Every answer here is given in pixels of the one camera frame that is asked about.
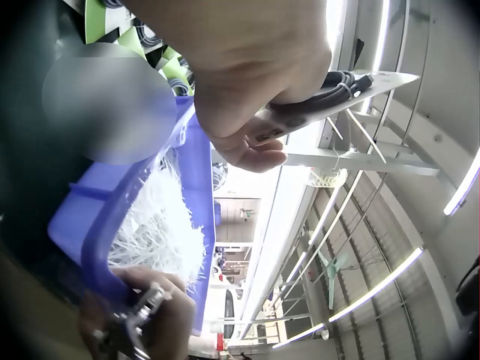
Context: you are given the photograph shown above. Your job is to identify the person's right hand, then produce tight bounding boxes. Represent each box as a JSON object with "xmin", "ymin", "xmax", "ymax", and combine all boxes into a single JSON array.
[{"xmin": 77, "ymin": 266, "xmax": 198, "ymax": 360}]

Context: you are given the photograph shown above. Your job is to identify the person's left hand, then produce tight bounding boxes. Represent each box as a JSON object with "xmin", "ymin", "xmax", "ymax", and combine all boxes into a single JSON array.
[{"xmin": 124, "ymin": 0, "xmax": 333, "ymax": 174}]

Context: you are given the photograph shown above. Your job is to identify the person's left thumb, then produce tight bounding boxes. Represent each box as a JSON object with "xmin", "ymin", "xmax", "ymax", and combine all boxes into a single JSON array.
[{"xmin": 216, "ymin": 137, "xmax": 288, "ymax": 174}]

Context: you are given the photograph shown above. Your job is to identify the person's right fingers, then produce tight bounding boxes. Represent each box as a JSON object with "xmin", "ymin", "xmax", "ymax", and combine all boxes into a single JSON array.
[{"xmin": 112, "ymin": 267, "xmax": 198, "ymax": 327}]

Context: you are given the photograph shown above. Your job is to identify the metal cutting pliers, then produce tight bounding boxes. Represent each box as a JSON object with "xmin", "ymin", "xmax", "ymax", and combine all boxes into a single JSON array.
[{"xmin": 90, "ymin": 282, "xmax": 175, "ymax": 360}]

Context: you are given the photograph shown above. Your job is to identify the dark grey cable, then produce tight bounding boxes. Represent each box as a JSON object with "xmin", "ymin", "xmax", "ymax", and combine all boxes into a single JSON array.
[{"xmin": 269, "ymin": 71, "xmax": 374, "ymax": 114}]

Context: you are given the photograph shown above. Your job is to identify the white packaging card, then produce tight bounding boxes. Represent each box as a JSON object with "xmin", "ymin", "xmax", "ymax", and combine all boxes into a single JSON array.
[{"xmin": 252, "ymin": 70, "xmax": 421, "ymax": 147}]

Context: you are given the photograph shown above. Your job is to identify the pile of white zip ties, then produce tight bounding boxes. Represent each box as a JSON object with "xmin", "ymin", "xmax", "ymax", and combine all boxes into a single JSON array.
[{"xmin": 108, "ymin": 150, "xmax": 209, "ymax": 297}]

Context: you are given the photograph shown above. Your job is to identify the blue plastic bin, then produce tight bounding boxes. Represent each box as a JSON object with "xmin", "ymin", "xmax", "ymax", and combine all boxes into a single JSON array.
[{"xmin": 48, "ymin": 96, "xmax": 219, "ymax": 336}]

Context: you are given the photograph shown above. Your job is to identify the white light tube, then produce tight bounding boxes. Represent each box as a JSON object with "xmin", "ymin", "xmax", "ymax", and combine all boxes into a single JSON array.
[
  {"xmin": 371, "ymin": 0, "xmax": 391, "ymax": 72},
  {"xmin": 271, "ymin": 324, "xmax": 325, "ymax": 350},
  {"xmin": 443, "ymin": 148, "xmax": 480, "ymax": 217},
  {"xmin": 327, "ymin": 247, "xmax": 425, "ymax": 324}
]

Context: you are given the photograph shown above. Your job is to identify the green ceiling fan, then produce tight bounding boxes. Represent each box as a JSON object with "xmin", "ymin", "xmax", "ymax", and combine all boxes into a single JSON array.
[{"xmin": 316, "ymin": 253, "xmax": 361, "ymax": 311}]

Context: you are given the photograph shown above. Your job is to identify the person's body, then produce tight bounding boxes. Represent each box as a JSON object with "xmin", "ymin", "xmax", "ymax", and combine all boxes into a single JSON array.
[{"xmin": 0, "ymin": 0, "xmax": 92, "ymax": 308}]

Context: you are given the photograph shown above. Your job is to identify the white wire fan guard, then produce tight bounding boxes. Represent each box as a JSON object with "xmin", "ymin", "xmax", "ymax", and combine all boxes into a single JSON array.
[{"xmin": 309, "ymin": 168, "xmax": 348, "ymax": 188}]

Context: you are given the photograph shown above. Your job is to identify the white cable tie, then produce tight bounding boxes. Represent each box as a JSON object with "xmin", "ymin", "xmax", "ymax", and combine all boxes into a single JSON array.
[
  {"xmin": 325, "ymin": 115, "xmax": 342, "ymax": 140},
  {"xmin": 347, "ymin": 111, "xmax": 387, "ymax": 164}
]

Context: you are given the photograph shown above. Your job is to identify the white metal frame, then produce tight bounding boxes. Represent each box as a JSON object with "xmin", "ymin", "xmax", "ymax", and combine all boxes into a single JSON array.
[{"xmin": 287, "ymin": 0, "xmax": 462, "ymax": 196}]

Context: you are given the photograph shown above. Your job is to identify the stack of green cable packs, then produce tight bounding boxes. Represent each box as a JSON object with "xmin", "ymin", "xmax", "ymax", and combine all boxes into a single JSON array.
[{"xmin": 81, "ymin": 0, "xmax": 196, "ymax": 95}]

